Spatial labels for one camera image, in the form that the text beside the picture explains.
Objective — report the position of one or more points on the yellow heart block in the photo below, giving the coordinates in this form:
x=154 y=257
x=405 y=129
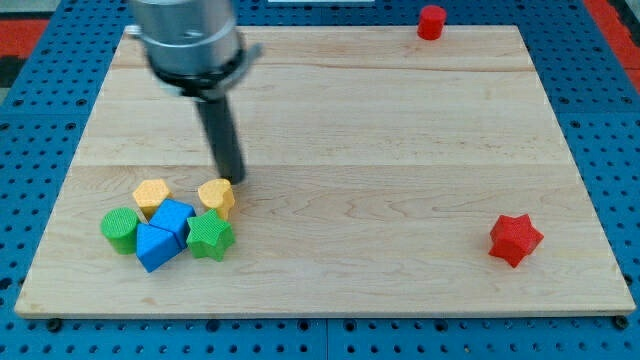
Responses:
x=217 y=195

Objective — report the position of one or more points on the blue triangle block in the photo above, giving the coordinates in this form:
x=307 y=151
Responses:
x=155 y=246

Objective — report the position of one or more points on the red cylinder block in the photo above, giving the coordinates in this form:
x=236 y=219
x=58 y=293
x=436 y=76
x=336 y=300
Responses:
x=431 y=22

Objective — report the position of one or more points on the black cylindrical pointer stick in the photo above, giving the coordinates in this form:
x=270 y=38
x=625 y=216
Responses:
x=219 y=127

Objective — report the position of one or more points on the yellow hexagon block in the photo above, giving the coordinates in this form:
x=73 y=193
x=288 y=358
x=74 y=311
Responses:
x=150 y=194

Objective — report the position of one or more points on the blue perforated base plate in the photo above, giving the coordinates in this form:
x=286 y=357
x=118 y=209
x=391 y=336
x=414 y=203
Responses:
x=52 y=97

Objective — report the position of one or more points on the red star block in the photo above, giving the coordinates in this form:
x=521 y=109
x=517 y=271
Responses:
x=514 y=238

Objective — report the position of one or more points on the blue cube block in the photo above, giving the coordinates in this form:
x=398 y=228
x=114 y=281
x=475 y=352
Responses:
x=173 y=215

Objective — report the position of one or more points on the wooden board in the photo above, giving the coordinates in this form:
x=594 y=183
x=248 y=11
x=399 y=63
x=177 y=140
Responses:
x=377 y=164

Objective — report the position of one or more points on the green star block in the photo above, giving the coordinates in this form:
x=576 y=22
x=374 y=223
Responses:
x=209 y=236

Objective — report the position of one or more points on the green cylinder block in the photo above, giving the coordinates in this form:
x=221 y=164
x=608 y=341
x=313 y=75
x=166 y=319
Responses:
x=119 y=227

